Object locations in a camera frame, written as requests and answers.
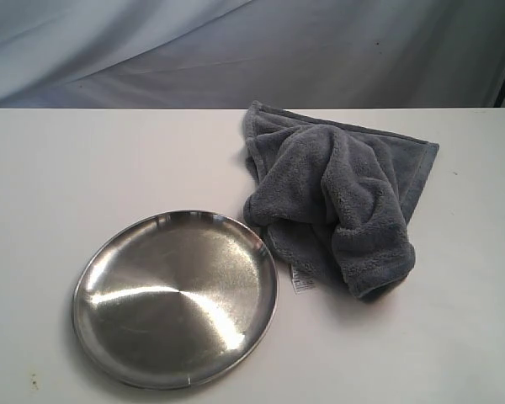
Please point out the grey fluffy towel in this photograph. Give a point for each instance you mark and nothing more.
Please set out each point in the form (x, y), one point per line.
(334, 200)

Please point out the round stainless steel plate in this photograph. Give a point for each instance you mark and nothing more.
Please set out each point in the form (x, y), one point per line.
(175, 300)

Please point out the white backdrop cloth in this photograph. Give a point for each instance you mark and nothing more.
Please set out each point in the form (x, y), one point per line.
(226, 54)

